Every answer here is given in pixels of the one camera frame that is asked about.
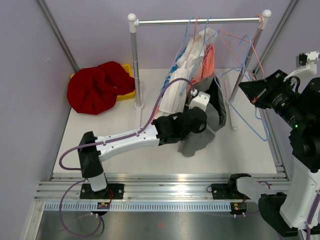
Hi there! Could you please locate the blue hanger salmon skirt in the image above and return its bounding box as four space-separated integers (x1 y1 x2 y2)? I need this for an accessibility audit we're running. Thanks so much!
177 26 218 81

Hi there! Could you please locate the empty pink wire hanger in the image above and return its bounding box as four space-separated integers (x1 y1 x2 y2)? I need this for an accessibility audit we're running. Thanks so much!
218 13 269 80

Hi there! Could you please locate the blue wire hanger grey skirt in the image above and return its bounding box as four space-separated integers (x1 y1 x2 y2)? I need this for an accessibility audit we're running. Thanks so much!
219 35 270 142

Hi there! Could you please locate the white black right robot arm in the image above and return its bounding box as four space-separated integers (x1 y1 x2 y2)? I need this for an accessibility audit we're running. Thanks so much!
207 70 320 238

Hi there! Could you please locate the blue hanger floral skirt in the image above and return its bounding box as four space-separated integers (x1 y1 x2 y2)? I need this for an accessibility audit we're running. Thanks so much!
167 17 194 77

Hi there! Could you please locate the salmon pink skirt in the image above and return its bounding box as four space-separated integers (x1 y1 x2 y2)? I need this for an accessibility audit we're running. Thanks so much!
191 44 215 84

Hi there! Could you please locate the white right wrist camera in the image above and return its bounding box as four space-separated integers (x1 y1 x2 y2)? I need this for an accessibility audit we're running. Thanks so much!
284 51 320 81

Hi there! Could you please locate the yellow plastic bin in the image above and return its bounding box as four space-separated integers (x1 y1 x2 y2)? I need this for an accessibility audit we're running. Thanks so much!
70 63 137 102

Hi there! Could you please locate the white pleated skirt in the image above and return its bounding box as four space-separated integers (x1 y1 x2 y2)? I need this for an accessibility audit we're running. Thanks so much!
158 27 218 113

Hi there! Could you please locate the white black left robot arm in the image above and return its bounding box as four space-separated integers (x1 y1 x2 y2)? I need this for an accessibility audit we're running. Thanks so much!
77 107 207 200

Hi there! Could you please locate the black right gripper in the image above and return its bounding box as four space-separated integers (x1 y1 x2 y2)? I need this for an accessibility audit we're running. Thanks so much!
239 68 311 128

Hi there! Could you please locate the red cloth garment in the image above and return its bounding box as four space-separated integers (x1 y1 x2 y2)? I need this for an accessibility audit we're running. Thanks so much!
66 61 137 116

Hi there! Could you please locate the silver white clothes rack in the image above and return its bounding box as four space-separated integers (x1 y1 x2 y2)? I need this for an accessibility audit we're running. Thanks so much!
127 9 272 130

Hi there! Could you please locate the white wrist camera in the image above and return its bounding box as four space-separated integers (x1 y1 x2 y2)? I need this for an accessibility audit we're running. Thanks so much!
188 89 211 112
284 51 320 81

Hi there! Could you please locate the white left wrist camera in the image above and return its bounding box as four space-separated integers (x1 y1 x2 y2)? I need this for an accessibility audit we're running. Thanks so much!
188 89 211 112

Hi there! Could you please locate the white slotted cable duct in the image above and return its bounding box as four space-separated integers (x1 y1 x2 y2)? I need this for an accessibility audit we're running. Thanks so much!
44 201 231 212

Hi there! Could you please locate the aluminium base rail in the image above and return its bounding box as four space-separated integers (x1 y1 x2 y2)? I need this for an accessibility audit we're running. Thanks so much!
33 172 292 204

